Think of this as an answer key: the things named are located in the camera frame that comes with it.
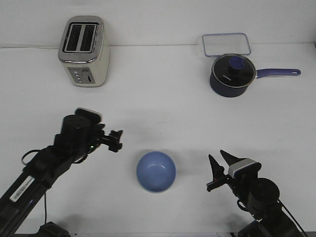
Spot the blue bowl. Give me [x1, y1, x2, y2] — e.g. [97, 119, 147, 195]
[136, 151, 177, 193]

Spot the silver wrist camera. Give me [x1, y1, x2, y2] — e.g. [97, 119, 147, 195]
[75, 108, 102, 124]
[228, 158, 262, 179]

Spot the dark blue saucepan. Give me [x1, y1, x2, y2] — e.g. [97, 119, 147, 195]
[210, 69, 301, 98]

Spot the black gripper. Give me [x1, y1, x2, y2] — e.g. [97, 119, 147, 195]
[206, 150, 247, 195]
[88, 123, 123, 152]

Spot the glass pot lid blue knob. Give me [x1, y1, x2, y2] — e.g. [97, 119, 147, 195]
[212, 54, 256, 88]

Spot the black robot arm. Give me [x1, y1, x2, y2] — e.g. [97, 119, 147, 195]
[206, 150, 307, 237]
[0, 109, 123, 237]

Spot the silver cream two-slot toaster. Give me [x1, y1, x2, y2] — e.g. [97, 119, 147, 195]
[58, 15, 110, 87]

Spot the clear blue-rimmed container lid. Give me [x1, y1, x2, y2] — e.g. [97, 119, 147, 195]
[202, 33, 251, 57]

